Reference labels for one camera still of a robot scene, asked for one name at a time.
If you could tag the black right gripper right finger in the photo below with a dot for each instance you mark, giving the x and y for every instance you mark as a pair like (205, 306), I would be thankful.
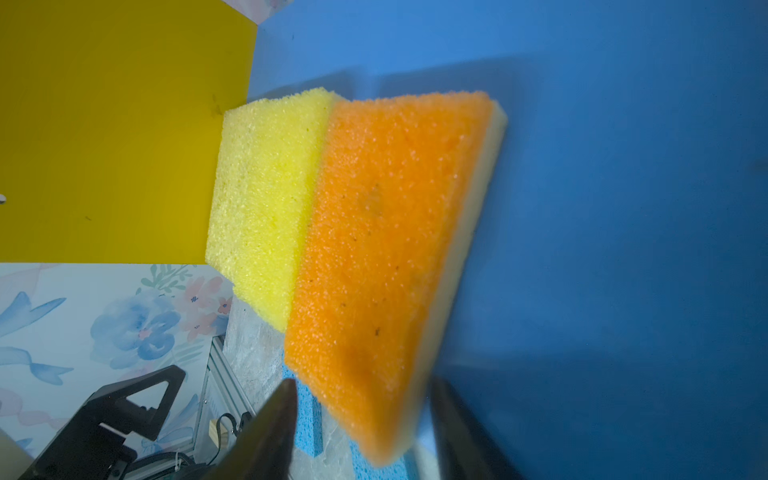
(464, 448)

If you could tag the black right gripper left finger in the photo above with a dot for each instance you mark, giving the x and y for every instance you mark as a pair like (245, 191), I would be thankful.
(264, 450)

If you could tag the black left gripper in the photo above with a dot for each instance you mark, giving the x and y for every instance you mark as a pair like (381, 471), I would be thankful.
(72, 450)

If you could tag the orange scrub sponge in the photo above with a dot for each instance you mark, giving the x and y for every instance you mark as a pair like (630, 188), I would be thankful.
(402, 185)

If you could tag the yellow scrub sponge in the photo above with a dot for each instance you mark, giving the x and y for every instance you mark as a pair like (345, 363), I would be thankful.
(268, 162)

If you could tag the yellow shelf unit frame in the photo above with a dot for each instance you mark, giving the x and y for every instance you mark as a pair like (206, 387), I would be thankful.
(111, 119)

